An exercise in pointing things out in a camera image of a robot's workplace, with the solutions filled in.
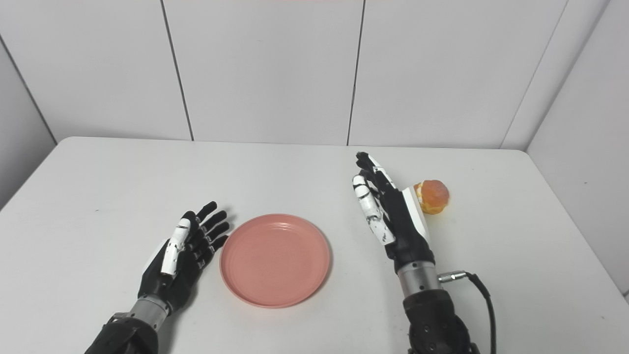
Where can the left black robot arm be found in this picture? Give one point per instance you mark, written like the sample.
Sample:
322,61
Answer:
130,329

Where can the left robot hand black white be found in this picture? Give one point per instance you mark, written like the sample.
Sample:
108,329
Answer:
177,260

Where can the pink round plate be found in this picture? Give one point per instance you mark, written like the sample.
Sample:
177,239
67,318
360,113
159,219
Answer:
275,259

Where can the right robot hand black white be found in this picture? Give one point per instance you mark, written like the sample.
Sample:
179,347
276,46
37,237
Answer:
398,221

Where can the orange cream puff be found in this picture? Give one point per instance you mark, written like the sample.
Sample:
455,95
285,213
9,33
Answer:
433,196

